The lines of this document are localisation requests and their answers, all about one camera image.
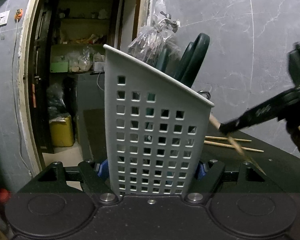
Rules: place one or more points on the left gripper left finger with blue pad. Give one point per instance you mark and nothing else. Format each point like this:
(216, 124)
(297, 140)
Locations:
(94, 178)

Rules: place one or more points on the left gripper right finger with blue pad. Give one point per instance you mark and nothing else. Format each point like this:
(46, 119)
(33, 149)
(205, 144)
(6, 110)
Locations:
(206, 181)

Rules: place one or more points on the long wooden chopstick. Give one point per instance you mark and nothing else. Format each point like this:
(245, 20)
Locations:
(236, 145)

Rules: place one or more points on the white perforated utensil basket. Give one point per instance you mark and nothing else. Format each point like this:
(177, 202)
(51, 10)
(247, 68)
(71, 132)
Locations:
(155, 128)

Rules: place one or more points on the green handled knife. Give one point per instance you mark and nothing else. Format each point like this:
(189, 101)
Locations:
(163, 60)

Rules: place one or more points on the green box on shelf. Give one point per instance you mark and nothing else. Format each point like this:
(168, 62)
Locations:
(59, 67)

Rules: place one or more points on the hanging plastic bag dark contents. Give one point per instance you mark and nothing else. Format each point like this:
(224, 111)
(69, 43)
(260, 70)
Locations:
(152, 42)

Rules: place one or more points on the wall tap fixture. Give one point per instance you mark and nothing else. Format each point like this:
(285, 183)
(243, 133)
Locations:
(167, 19)

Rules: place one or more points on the orange wall hook ornament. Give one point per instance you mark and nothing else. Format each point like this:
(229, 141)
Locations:
(18, 15)

